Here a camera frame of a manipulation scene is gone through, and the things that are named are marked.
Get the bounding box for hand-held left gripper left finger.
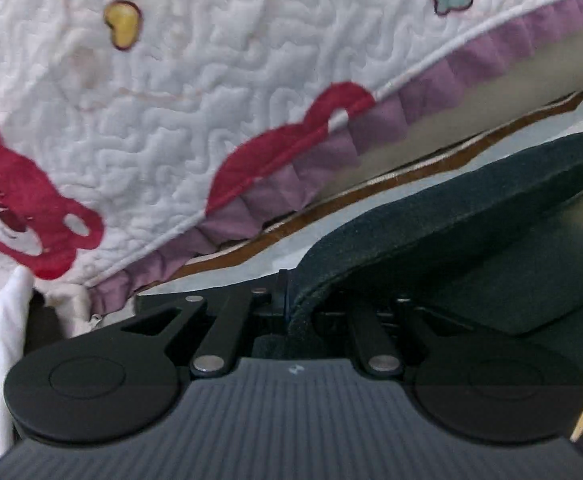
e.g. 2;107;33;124
120;269;290;377

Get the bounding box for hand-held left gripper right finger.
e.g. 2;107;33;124
316;296;472;378

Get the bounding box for dark denim jeans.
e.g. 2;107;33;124
284;127;583;361

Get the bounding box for cream folded cloth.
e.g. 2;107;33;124
44;282;96;339

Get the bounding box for white quilt with red bears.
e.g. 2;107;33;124
0;0;583;312

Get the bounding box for beige mattress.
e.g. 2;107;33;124
316;22;583;202

